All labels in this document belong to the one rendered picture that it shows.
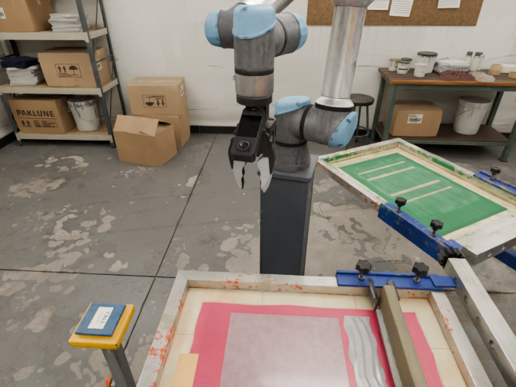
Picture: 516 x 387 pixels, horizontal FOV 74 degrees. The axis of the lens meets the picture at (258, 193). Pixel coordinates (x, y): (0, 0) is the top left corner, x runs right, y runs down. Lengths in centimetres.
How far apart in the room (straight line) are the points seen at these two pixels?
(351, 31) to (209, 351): 91
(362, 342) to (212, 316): 40
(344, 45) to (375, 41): 340
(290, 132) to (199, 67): 342
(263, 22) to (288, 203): 72
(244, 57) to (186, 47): 382
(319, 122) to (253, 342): 64
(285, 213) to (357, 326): 46
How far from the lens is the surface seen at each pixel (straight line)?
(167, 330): 98
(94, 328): 107
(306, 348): 97
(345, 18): 104
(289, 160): 115
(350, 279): 108
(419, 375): 87
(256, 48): 65
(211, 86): 449
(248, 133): 65
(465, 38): 476
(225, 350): 96
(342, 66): 104
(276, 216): 126
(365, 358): 98
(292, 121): 110
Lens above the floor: 175
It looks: 32 degrees down
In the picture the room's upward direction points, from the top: straight up
